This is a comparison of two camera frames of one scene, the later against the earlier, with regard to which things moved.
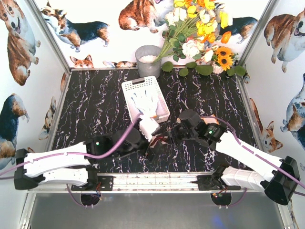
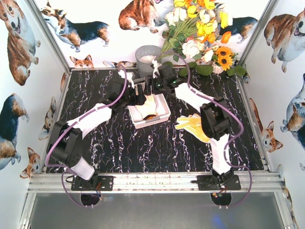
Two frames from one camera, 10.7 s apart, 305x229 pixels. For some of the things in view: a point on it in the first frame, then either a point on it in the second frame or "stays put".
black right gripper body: [179, 131] → [152, 86]
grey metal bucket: [145, 55] stays put
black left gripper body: [147, 145] → [137, 98]
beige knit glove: [158, 137] → [148, 109]
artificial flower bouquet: [193, 29] stays put
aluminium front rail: [177, 182] stays put
